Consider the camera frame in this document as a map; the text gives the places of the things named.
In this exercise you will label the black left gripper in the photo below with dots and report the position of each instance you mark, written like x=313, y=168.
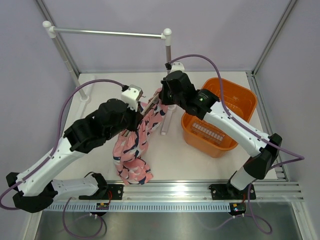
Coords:
x=137, y=117

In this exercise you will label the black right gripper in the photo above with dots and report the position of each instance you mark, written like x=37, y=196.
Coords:
x=165, y=100

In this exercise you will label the wooden clothes hanger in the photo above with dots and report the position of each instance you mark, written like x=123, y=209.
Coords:
x=143, y=111

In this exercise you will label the pink shark print shorts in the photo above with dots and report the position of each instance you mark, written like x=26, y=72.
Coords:
x=128, y=150

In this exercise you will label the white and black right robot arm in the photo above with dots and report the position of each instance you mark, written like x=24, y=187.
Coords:
x=208, y=105

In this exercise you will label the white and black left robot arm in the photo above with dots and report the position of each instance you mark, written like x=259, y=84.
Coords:
x=37, y=188

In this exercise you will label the orange plastic basket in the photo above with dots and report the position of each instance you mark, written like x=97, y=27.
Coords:
x=216, y=134

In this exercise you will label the metal clothes rack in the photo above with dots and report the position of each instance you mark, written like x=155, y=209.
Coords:
x=84, y=95

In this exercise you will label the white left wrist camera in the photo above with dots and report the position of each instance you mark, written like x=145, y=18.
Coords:
x=131, y=95

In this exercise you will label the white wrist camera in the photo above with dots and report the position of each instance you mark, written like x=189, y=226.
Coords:
x=175, y=66
x=131, y=95

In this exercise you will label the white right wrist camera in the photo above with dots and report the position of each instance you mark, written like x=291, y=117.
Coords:
x=175, y=66

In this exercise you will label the white slotted cable duct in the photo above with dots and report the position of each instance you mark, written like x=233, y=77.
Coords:
x=140, y=207

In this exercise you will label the aluminium mounting rail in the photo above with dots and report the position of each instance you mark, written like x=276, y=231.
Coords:
x=198, y=191

